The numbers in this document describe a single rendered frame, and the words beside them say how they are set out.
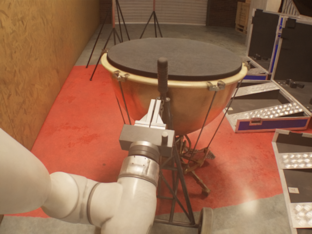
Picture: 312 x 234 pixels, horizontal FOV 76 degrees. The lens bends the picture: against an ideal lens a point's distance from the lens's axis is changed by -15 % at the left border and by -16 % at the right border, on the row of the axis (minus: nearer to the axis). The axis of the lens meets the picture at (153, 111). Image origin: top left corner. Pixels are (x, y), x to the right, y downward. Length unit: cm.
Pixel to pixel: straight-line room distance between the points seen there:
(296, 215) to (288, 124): 101
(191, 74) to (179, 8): 675
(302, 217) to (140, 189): 122
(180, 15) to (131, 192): 726
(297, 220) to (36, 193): 144
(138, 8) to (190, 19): 170
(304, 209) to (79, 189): 136
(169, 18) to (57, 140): 619
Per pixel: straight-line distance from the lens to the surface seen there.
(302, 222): 153
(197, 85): 84
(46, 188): 23
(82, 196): 50
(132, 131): 57
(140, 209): 47
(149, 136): 56
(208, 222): 111
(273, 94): 280
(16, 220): 147
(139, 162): 51
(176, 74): 85
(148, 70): 87
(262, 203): 154
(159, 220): 118
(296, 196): 167
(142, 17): 741
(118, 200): 47
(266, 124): 215
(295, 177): 180
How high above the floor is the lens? 110
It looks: 30 degrees down
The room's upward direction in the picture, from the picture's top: 2 degrees clockwise
